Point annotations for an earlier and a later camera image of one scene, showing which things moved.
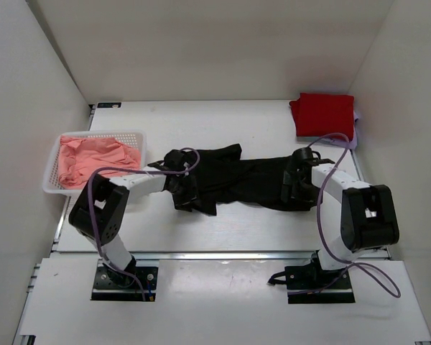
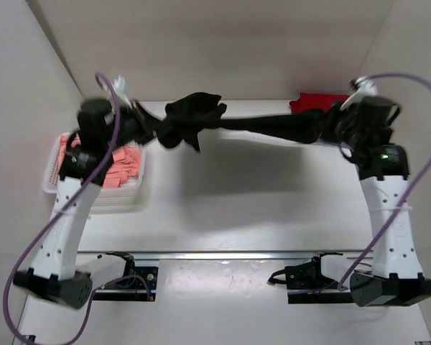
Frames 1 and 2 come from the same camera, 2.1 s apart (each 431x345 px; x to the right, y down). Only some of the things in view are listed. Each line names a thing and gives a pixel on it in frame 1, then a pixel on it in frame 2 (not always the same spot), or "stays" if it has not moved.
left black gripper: (192, 194) → (149, 131)
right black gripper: (289, 179) → (343, 110)
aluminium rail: (213, 256) stays
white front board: (212, 302) stays
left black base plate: (112, 284) stays
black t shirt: (224, 175) → (185, 113)
